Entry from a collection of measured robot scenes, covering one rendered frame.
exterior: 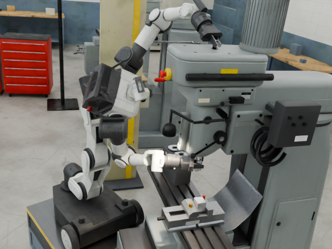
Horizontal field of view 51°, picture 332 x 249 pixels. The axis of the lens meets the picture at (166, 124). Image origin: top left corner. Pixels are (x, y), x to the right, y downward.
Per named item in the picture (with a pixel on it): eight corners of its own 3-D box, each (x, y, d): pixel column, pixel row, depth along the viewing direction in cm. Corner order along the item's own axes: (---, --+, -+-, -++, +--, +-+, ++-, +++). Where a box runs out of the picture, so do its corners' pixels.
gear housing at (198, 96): (193, 107, 169) (196, 87, 165) (177, 91, 190) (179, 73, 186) (254, 105, 179) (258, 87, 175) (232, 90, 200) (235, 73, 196)
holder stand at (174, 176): (174, 186, 233) (177, 160, 225) (160, 169, 251) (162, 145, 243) (189, 183, 238) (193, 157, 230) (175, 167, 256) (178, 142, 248)
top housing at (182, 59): (177, 88, 161) (181, 54, 155) (161, 72, 184) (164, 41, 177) (266, 87, 175) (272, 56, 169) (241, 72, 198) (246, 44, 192)
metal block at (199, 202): (196, 212, 197) (197, 203, 195) (192, 205, 203) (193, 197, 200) (204, 211, 199) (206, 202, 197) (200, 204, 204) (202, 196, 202)
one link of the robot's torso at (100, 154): (80, 164, 243) (77, 100, 227) (103, 158, 254) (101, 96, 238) (91, 173, 233) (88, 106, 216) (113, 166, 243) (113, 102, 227)
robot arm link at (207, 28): (217, 44, 180) (205, 28, 185) (226, 29, 173) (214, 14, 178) (197, 45, 173) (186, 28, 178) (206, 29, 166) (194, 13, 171)
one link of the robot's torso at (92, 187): (71, 192, 264) (79, 146, 236) (95, 184, 276) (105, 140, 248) (80, 207, 256) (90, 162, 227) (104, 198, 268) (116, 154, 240)
